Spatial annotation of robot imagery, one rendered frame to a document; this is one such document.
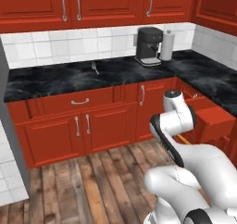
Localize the red narrow lower cabinet door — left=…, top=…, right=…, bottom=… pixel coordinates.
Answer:
left=135, top=78, right=174, bottom=143

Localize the red closed drawer front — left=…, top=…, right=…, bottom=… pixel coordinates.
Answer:
left=39, top=86, right=116, bottom=117

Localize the red open drawer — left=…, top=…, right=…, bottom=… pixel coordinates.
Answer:
left=176, top=77, right=237, bottom=143

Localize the red upper cabinet door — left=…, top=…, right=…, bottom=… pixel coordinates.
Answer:
left=68, top=0, right=146, bottom=30
left=142, top=0, right=196, bottom=25
left=0, top=0, right=74, bottom=33

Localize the red corner upper cabinet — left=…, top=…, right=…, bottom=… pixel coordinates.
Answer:
left=191, top=0, right=237, bottom=37

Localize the black coffee machine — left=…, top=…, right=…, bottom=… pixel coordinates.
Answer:
left=134, top=26, right=164, bottom=68

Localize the wooden spoon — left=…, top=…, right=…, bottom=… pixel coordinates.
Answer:
left=176, top=133, right=193, bottom=146

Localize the white paper towel roll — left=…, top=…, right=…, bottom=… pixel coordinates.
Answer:
left=159, top=29, right=176, bottom=62

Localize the silver lower cabinet handle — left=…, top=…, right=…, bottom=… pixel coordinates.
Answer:
left=84, top=113, right=92, bottom=135
left=139, top=84, right=146, bottom=107
left=73, top=116, right=81, bottom=138

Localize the silver cabinet handle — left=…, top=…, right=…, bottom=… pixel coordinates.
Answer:
left=73, top=116, right=81, bottom=138
left=57, top=0, right=69, bottom=22
left=139, top=84, right=146, bottom=107
left=84, top=113, right=92, bottom=135
left=73, top=0, right=83, bottom=21
left=145, top=0, right=154, bottom=19

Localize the silver drawer handle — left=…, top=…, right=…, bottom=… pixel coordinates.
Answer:
left=70, top=97, right=91, bottom=106

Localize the silver upper cabinet handle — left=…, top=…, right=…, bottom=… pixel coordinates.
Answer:
left=145, top=0, right=154, bottom=19
left=73, top=0, right=83, bottom=21
left=57, top=0, right=69, bottom=22

